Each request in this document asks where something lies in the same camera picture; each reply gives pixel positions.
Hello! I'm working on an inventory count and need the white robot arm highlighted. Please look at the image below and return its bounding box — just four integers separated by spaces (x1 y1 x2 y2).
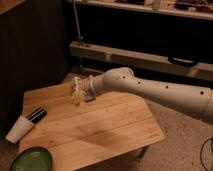
83 67 213 125

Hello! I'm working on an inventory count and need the clear plastic bottle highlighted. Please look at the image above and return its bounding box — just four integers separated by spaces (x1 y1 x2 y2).
71 77 85 105

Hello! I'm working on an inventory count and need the long wooden case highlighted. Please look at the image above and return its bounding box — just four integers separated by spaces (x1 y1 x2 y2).
69 42 213 81

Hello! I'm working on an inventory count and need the metal pole stand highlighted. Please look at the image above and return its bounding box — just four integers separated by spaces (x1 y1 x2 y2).
72 0 89 47

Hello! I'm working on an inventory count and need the wooden table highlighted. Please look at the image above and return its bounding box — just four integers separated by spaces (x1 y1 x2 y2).
19 83 165 171

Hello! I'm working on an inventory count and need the upper wooden shelf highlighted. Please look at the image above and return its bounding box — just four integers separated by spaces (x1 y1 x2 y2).
66 0 213 22

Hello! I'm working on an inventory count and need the white paper cup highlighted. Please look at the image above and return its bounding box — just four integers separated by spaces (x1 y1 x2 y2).
6 115 35 143

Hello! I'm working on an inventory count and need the green plate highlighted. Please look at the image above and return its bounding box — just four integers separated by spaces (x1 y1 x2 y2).
8 146 53 171

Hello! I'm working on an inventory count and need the black case handle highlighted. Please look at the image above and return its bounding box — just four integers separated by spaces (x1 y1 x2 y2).
168 57 198 67

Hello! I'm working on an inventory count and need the black cable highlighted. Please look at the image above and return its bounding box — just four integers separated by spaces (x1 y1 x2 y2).
199 136 213 171

